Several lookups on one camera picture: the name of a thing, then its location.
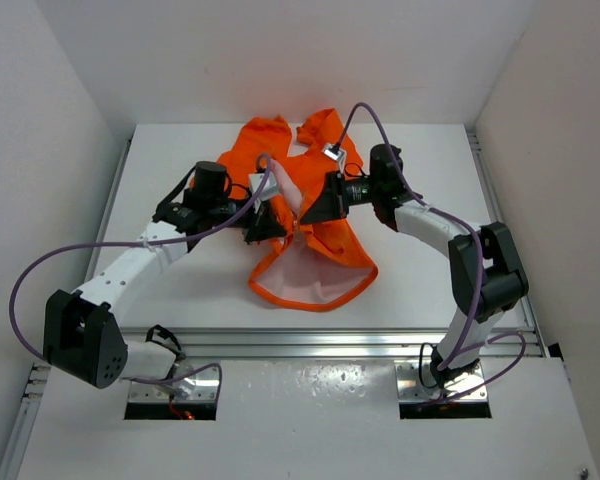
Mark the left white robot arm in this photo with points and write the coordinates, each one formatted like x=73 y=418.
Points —
x=81 y=330

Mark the orange jacket with pink lining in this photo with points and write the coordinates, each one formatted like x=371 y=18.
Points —
x=316 y=267

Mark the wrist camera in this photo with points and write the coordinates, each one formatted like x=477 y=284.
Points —
x=334 y=152
x=267 y=187

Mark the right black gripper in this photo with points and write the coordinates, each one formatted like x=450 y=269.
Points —
x=333 y=201

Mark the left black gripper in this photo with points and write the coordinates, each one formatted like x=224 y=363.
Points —
x=261 y=226

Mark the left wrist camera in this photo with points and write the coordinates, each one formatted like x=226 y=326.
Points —
x=267 y=187

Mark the aluminium rail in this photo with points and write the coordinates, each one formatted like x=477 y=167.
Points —
x=318 y=344

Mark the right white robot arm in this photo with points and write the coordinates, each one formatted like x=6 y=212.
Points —
x=487 y=275

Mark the metal base plate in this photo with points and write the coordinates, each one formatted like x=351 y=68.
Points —
x=466 y=388
x=201 y=386

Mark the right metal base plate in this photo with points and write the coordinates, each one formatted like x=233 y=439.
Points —
x=466 y=388

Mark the white front cover panel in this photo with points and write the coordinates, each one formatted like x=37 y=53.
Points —
x=315 y=421

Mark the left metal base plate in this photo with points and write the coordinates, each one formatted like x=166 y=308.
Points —
x=201 y=386

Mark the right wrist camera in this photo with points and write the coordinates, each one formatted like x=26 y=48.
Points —
x=334 y=152

